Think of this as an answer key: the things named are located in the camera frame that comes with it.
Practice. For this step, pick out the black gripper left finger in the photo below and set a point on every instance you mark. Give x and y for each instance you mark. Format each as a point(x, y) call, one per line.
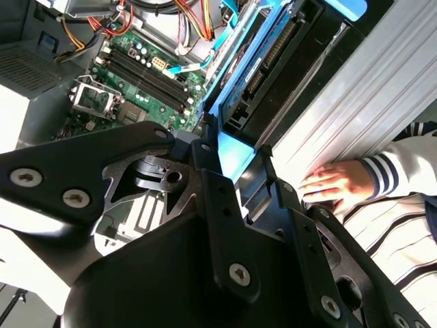
point(68, 164)

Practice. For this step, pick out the person hand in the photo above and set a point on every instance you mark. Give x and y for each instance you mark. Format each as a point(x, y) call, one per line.
point(338, 181)

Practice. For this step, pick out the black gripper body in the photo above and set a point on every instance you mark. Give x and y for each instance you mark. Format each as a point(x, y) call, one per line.
point(153, 290)

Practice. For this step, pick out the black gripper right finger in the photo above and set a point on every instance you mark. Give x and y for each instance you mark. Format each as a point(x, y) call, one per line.
point(307, 239)

